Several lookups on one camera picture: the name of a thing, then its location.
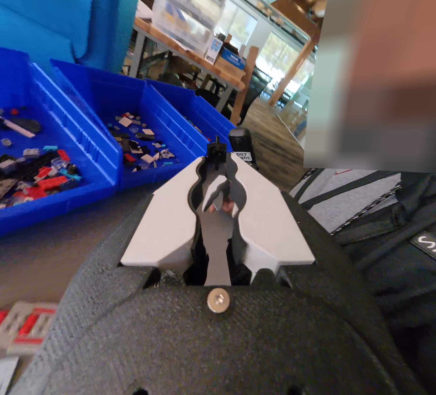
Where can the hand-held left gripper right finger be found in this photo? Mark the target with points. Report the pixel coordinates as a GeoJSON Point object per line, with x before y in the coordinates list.
{"type": "Point", "coordinates": [272, 228]}

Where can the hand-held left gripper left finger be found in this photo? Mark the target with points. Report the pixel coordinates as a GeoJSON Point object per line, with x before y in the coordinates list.
{"type": "Point", "coordinates": [160, 228]}

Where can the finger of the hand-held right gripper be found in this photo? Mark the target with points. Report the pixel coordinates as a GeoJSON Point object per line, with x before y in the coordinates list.
{"type": "Point", "coordinates": [211, 194]}
{"type": "Point", "coordinates": [225, 195]}

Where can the small black brick piece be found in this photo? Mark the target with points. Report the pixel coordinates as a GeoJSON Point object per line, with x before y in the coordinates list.
{"type": "Point", "coordinates": [216, 153]}

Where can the blue plastic bin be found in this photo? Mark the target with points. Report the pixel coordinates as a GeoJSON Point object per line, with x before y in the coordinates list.
{"type": "Point", "coordinates": [204, 112]}
{"type": "Point", "coordinates": [85, 149]}
{"type": "Point", "coordinates": [102, 95]}

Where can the person's right hand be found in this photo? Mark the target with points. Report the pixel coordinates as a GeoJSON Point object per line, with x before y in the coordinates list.
{"type": "Point", "coordinates": [229, 207]}

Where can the black mesh chair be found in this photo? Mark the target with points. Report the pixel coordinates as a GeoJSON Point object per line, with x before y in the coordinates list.
{"type": "Point", "coordinates": [248, 91]}

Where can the wooden table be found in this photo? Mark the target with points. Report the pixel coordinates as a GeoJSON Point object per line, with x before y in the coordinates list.
{"type": "Point", "coordinates": [221, 71]}

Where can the blue cardboard box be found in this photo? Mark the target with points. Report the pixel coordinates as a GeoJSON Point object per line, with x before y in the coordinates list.
{"type": "Point", "coordinates": [233, 57]}

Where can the person's black jacket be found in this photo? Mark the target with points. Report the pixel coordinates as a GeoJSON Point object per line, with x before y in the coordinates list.
{"type": "Point", "coordinates": [391, 265]}

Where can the clear plastic drawer unit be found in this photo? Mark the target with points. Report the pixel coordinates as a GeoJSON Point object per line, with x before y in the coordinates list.
{"type": "Point", "coordinates": [190, 10]}

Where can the grey red brick model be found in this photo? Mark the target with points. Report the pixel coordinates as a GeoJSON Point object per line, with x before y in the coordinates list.
{"type": "Point", "coordinates": [27, 327]}

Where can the light blue storage bin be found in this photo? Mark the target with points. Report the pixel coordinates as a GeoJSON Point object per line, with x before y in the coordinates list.
{"type": "Point", "coordinates": [109, 10]}
{"type": "Point", "coordinates": [41, 3]}

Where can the wooden post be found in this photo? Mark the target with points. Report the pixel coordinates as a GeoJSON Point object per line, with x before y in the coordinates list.
{"type": "Point", "coordinates": [293, 71]}

